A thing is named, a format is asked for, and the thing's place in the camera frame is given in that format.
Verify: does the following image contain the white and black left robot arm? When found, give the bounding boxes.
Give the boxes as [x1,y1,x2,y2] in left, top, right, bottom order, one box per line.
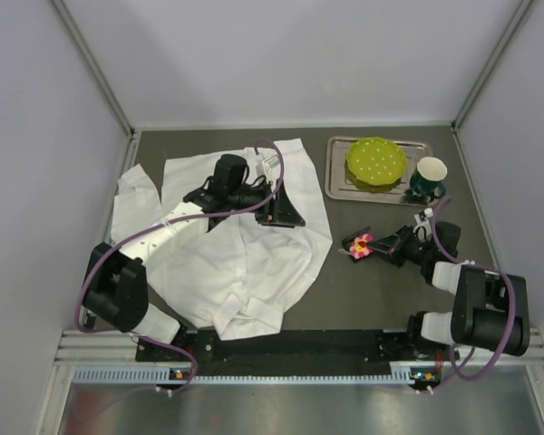
[78,153,306,346]

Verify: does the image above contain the pink flower brooch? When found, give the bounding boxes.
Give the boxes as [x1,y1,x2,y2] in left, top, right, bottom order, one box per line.
[339,233,374,262]

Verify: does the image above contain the white shirt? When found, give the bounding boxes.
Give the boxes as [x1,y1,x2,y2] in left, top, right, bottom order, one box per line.
[111,139,333,340]

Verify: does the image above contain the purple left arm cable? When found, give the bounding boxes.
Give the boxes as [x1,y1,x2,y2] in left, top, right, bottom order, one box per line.
[74,138,286,336]

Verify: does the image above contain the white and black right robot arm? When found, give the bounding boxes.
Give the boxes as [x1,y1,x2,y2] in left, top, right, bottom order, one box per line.
[369,222,529,356]

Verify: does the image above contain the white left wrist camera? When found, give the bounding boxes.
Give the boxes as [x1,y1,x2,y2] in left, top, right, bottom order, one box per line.
[256,154,280,181]

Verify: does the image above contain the silver metal tray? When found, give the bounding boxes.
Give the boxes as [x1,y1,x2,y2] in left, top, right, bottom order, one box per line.
[325,136,437,208]

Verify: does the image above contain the dark green mug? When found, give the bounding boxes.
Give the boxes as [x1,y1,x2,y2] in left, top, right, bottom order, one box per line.
[409,157,448,202]

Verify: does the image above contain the green dotted plate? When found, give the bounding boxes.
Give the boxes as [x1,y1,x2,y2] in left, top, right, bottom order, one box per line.
[345,137,407,191]

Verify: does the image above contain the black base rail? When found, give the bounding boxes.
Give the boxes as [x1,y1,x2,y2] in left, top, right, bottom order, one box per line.
[135,328,457,377]

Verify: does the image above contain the grey slotted cable duct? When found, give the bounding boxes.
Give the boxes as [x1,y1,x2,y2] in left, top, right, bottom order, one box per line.
[74,362,441,386]

